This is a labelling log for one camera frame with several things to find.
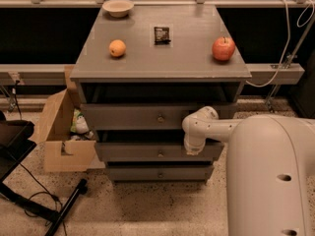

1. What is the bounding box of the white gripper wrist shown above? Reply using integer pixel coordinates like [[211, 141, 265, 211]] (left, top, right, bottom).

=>
[[184, 135, 206, 155]]

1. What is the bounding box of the grey drawer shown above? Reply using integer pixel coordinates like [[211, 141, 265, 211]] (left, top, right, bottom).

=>
[[80, 102, 238, 131], [95, 143, 223, 162], [106, 165, 214, 181]]

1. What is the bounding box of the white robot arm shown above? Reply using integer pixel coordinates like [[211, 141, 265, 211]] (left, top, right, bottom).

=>
[[182, 106, 315, 236]]

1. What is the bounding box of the grey bottom drawer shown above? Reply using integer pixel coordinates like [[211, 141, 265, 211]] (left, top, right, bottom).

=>
[[106, 165, 214, 181]]

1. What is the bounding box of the grey drawer cabinet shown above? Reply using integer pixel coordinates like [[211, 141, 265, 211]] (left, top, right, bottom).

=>
[[71, 5, 251, 170]]

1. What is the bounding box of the grey top drawer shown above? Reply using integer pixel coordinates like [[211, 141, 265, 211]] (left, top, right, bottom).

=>
[[80, 102, 238, 131]]

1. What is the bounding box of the red apple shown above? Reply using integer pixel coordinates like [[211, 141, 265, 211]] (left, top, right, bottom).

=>
[[212, 36, 235, 61]]

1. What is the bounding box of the dark snack packet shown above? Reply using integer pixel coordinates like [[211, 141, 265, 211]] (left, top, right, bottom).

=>
[[155, 27, 170, 44]]

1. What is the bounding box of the white green plush toy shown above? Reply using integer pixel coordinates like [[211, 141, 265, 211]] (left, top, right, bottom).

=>
[[70, 109, 94, 141]]

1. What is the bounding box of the orange fruit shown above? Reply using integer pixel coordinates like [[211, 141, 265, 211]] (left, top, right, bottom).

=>
[[108, 39, 126, 57]]

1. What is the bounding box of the cardboard box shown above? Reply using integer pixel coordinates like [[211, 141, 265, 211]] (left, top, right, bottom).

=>
[[33, 65, 96, 172]]

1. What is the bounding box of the beige bowl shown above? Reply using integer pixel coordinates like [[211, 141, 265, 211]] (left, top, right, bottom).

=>
[[102, 0, 134, 18]]

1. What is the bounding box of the black stand with base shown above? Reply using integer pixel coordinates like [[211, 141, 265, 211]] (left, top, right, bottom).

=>
[[0, 110, 89, 236]]

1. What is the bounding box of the black floor cable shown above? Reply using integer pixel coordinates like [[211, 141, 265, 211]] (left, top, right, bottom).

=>
[[13, 162, 68, 236]]

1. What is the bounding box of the white cable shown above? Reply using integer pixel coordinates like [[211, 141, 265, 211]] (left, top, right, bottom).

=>
[[245, 0, 315, 89]]

